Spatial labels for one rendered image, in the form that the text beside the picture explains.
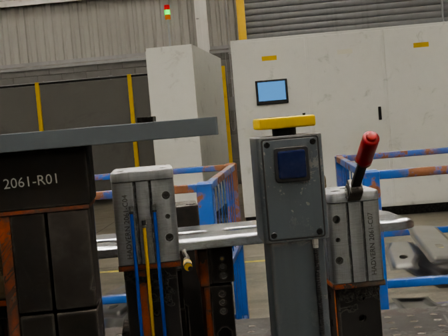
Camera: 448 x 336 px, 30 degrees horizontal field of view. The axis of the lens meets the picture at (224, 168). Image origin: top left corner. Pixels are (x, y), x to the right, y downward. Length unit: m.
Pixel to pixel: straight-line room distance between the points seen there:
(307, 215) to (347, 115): 8.12
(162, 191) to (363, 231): 0.26
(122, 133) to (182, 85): 8.17
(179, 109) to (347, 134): 1.81
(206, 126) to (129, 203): 0.23
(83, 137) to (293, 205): 0.23
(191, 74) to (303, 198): 8.12
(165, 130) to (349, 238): 0.33
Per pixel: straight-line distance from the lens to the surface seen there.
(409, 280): 2.98
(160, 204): 1.03
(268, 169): 0.87
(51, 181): 0.87
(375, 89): 9.03
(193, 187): 2.97
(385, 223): 1.19
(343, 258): 1.06
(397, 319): 1.88
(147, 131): 0.83
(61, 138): 0.83
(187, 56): 9.00
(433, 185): 9.15
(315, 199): 0.88
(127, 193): 1.02
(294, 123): 0.88
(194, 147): 8.98
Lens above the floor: 1.16
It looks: 3 degrees down
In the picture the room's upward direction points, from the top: 5 degrees counter-clockwise
